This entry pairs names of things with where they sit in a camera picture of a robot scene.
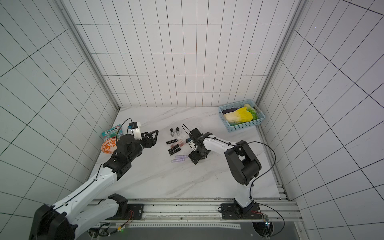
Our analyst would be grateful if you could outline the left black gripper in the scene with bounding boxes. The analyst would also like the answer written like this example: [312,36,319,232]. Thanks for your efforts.
[128,131,158,161]

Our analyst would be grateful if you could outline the purple lip balm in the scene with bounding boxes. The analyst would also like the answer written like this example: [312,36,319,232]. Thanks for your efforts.
[171,158,185,163]
[175,155,189,159]

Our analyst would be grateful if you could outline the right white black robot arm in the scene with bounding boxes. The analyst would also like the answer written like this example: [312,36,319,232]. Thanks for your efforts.
[188,129,262,219]

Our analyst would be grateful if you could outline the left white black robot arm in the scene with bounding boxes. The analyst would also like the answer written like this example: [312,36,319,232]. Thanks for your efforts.
[29,130,159,240]

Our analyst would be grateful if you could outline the pink clear lip gloss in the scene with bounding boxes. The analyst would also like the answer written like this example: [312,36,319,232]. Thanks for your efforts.
[171,140,187,148]

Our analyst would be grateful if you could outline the teal mint candy bag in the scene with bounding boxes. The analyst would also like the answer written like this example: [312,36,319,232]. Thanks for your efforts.
[102,125,123,141]

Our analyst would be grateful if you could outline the orange white patterned bowl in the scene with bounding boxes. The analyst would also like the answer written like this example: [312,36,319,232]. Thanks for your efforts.
[101,137,117,154]

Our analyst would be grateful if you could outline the blue plastic basket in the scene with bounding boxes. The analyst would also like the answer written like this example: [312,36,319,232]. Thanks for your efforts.
[219,100,266,132]

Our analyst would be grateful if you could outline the yellow green toy cabbage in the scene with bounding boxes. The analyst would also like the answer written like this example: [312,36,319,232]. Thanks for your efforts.
[224,104,259,125]

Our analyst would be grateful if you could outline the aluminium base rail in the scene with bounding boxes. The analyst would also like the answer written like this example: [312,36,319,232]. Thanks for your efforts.
[61,197,304,230]

